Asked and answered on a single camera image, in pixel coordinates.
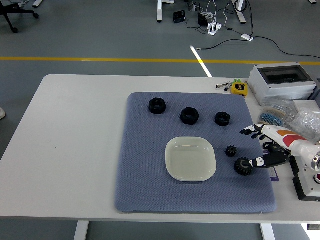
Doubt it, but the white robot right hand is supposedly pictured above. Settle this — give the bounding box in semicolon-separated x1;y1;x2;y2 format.
239;124;320;170

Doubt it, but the large black hex nut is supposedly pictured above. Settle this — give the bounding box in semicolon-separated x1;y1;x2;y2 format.
148;97;167;115
180;107;200;125

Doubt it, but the long black floor cable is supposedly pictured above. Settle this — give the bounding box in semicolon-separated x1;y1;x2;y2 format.
196;36;320;60

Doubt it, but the black office chair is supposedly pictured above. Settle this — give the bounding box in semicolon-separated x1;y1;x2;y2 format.
0;0;40;34

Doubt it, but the purple card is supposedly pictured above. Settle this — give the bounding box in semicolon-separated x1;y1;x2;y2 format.
269;166;281;183

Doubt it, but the white square dish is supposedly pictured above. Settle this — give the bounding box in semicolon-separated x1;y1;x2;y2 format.
165;136;217;183

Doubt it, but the yellow tape measure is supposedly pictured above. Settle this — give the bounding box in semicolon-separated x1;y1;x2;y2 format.
230;81;248;98

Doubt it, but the clear bag of small parts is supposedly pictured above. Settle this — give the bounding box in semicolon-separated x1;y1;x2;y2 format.
288;109;320;145

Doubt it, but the white table leg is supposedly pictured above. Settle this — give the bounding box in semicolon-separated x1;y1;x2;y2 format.
73;220;90;240
259;223;276;240

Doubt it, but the white power strip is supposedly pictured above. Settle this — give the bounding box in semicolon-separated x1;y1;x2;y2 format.
207;22;223;36

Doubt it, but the bag of blue resistors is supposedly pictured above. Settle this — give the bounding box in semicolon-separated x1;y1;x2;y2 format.
257;109;287;127

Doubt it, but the small black gear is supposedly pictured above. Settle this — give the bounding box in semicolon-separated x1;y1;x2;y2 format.
225;145;238;158

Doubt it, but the silver pocket tool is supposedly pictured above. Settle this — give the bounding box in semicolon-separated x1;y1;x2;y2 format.
215;81;232;92

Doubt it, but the small black hex nut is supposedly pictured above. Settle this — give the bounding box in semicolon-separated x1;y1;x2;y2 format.
214;111;231;127

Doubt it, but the grey electrical enclosure box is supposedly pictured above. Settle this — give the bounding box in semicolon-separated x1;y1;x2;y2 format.
247;62;318;107

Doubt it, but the blue-grey textured mat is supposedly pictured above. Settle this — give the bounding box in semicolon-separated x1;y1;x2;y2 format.
114;91;278;215

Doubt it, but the white desk leg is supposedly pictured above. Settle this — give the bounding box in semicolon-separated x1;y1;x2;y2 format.
231;0;248;25
156;0;176;23

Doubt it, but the black electronic box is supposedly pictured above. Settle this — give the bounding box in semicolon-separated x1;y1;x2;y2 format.
173;10;186;24

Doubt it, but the large black gear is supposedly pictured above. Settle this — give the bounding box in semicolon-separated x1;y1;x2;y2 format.
233;156;253;177

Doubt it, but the flat white box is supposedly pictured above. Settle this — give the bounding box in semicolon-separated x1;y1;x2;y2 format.
292;99;320;116

